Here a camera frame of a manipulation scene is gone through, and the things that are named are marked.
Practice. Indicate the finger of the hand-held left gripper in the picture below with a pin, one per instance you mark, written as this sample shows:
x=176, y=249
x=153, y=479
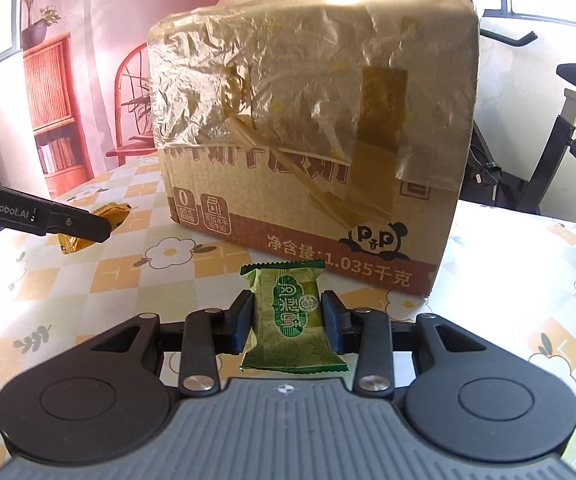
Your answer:
x=80, y=222

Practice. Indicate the printed wall backdrop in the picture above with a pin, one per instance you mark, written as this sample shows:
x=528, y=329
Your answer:
x=98, y=20

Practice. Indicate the taped cardboard box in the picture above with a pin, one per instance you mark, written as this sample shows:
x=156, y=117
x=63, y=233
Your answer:
x=313, y=125

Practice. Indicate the green snack packet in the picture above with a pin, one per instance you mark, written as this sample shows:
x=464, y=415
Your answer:
x=293, y=325

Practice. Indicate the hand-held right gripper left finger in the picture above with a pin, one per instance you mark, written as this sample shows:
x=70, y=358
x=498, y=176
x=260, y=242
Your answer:
x=242, y=321

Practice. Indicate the gold snack packet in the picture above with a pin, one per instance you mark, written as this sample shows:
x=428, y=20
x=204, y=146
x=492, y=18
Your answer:
x=113, y=214

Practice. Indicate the black exercise bike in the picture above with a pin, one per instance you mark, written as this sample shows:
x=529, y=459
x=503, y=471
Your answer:
x=558, y=125

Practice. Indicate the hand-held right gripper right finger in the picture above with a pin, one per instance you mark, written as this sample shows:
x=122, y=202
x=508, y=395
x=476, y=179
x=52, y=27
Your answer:
x=332, y=322

